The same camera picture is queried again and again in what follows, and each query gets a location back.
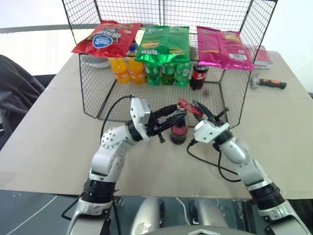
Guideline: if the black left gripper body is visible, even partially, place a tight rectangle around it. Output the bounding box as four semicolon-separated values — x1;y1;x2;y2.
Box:
144;111;167;144

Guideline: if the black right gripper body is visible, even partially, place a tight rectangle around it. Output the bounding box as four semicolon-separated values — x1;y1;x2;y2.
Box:
203;107;230;128

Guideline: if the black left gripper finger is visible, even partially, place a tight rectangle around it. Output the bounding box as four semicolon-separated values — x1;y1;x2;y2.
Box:
158;113;188;131
153;104;179;118

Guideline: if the glass cola bottle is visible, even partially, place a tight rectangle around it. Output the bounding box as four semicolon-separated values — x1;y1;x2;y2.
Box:
170;108;189;145

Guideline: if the plastic cola bottle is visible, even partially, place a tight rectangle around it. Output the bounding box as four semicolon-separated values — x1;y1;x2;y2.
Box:
190;62;209;91

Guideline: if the green soda plastic bottle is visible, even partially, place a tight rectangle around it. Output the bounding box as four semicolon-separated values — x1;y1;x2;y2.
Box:
145;62;163;87
175;61;192;88
161;62;178;86

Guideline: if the orange soda plastic bottle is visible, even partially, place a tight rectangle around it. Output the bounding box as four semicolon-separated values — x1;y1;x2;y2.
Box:
128;43;147;84
109;57;131;84

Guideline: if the pink chips bag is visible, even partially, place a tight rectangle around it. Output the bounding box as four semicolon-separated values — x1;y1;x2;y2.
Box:
196;26;256;71

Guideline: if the green chips bag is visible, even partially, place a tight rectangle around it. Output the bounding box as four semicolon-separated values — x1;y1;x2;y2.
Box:
134;25;191;66

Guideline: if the red chips bag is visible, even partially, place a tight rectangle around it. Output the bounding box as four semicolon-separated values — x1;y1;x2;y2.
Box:
71;20;143;58

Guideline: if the silver robot body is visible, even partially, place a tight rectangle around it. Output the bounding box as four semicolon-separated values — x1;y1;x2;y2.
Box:
129;195;236;235

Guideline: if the dark fabric chair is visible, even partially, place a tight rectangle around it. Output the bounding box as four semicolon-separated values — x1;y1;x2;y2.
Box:
0;54;46;150

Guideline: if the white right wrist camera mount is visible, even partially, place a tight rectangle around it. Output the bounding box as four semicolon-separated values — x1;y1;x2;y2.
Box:
193;119;231;144

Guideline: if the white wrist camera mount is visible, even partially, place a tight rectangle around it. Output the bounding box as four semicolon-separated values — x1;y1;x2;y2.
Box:
193;119;231;144
129;97;151;141

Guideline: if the black wire mesh rack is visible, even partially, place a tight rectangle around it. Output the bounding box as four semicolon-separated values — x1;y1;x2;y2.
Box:
61;0;280;128

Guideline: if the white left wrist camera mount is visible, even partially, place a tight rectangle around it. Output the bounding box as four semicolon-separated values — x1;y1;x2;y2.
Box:
129;97;151;141

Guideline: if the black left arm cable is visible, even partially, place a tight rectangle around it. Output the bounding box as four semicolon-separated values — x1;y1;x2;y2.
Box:
100;94;134;138

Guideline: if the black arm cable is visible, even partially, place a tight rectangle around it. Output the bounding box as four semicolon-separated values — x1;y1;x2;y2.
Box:
186;139;242;183
100;94;134;138

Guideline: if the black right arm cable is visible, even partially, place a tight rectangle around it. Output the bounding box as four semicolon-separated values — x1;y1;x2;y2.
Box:
186;139;242;183

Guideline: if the hammer with black orange handle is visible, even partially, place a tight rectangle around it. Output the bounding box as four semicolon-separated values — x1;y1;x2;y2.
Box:
249;74;288;91

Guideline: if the grey window rail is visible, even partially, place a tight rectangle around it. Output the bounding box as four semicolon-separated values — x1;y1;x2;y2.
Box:
0;24;72;34

